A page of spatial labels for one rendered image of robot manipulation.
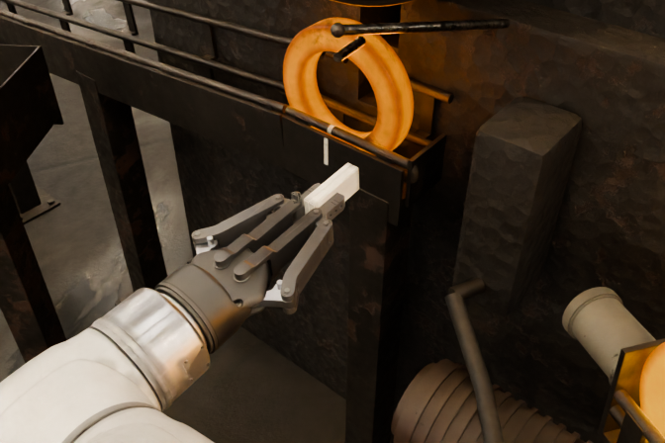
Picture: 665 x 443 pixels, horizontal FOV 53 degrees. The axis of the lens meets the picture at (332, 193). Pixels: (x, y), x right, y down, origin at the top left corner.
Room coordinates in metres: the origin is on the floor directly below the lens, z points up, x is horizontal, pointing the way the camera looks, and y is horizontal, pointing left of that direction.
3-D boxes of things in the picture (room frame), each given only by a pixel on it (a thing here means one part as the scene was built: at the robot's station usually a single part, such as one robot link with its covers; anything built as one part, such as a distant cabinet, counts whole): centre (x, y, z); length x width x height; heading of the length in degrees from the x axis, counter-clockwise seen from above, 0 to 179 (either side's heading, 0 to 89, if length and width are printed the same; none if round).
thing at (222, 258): (0.47, 0.07, 0.74); 0.11 x 0.01 x 0.04; 142
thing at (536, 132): (0.59, -0.21, 0.68); 0.11 x 0.08 x 0.24; 140
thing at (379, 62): (0.73, -0.02, 0.75); 0.18 x 0.03 x 0.18; 51
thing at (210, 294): (0.41, 0.10, 0.73); 0.09 x 0.08 x 0.07; 140
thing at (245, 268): (0.46, 0.05, 0.74); 0.11 x 0.01 x 0.04; 139
